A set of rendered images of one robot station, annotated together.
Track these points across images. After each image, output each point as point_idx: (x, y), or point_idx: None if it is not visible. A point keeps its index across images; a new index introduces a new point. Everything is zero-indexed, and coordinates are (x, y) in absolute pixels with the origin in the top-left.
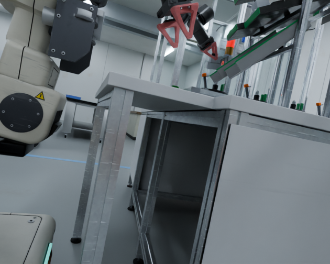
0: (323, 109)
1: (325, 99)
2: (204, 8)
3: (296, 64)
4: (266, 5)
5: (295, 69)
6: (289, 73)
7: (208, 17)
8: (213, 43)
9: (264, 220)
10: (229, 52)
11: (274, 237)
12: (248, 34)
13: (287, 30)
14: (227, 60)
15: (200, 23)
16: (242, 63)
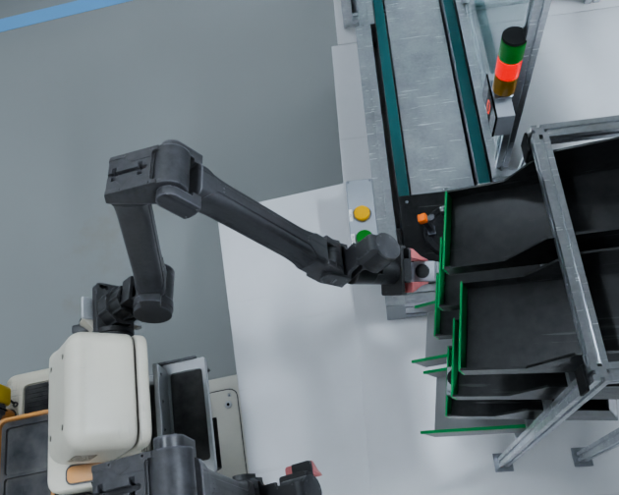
0: (584, 450)
1: (588, 446)
2: (371, 255)
3: (518, 456)
4: (461, 415)
5: (517, 457)
6: (508, 455)
7: (384, 267)
8: (408, 292)
9: None
10: (502, 93)
11: None
12: None
13: (506, 429)
14: (494, 125)
15: (369, 279)
16: (433, 434)
